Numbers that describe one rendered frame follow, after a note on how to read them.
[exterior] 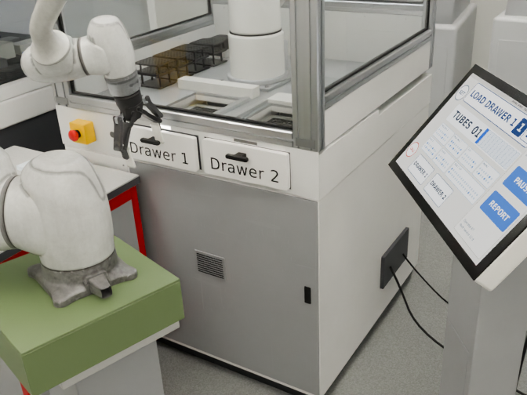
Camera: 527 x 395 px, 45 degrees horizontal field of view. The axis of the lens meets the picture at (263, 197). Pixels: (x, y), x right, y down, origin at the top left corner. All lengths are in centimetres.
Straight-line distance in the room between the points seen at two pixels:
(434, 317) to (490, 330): 119
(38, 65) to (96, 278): 66
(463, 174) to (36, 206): 85
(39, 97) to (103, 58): 101
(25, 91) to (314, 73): 137
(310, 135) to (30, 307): 82
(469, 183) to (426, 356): 127
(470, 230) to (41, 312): 84
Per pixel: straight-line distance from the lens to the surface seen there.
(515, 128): 132
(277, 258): 194
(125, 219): 213
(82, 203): 127
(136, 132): 205
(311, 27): 162
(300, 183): 177
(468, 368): 157
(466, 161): 137
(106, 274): 135
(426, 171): 145
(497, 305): 147
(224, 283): 212
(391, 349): 251
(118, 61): 174
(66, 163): 128
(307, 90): 166
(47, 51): 173
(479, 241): 121
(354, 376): 238
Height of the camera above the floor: 160
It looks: 26 degrees down
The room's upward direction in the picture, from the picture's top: 3 degrees counter-clockwise
